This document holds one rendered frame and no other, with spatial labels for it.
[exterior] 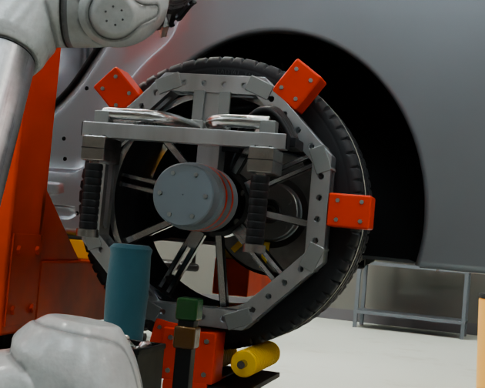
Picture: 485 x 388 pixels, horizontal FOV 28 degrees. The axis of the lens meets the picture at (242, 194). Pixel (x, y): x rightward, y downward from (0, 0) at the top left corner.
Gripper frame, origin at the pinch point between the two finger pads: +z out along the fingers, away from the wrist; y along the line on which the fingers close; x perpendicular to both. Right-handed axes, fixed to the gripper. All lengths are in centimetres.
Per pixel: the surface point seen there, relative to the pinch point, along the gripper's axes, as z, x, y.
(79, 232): -22, -44, -34
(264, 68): -10.9, -19.2, 16.5
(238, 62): -8.9, -15.7, 11.8
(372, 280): 771, -67, 283
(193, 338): -42, -71, -21
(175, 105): -1.7, -19.5, -3.4
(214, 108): -13.3, -25.4, 2.2
